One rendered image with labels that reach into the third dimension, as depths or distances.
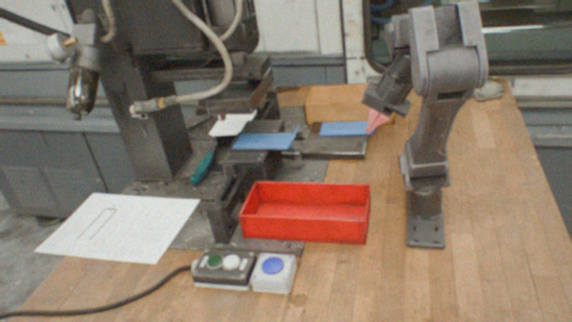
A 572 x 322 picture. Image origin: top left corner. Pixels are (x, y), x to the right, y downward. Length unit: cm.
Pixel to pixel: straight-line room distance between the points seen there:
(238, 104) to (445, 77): 45
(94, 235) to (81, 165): 137
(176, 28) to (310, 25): 73
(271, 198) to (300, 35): 78
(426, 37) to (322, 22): 96
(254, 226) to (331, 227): 16
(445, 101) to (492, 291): 33
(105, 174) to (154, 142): 126
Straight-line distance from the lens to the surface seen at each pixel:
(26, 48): 233
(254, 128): 118
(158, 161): 119
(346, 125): 126
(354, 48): 158
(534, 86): 163
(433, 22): 70
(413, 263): 88
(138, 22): 104
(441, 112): 74
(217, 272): 86
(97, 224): 115
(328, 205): 100
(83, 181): 253
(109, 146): 228
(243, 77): 101
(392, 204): 100
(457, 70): 68
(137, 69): 109
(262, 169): 104
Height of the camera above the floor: 152
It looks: 32 degrees down
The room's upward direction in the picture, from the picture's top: 9 degrees counter-clockwise
